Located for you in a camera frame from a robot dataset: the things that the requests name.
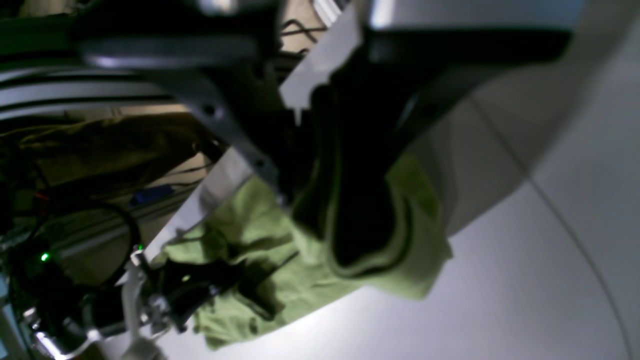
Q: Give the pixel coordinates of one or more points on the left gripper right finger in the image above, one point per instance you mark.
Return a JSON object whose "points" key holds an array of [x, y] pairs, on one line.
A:
{"points": [[417, 59]]}

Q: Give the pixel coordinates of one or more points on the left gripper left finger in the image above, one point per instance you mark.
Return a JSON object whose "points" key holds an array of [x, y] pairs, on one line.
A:
{"points": [[216, 57]]}

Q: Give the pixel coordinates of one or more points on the green T-shirt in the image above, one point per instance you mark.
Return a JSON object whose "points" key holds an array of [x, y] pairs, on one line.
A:
{"points": [[385, 232]]}

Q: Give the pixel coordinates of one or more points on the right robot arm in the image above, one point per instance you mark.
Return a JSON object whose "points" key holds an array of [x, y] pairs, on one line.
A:
{"points": [[64, 317]]}

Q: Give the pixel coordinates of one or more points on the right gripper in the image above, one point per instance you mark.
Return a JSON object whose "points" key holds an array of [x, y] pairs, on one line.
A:
{"points": [[149, 315]]}

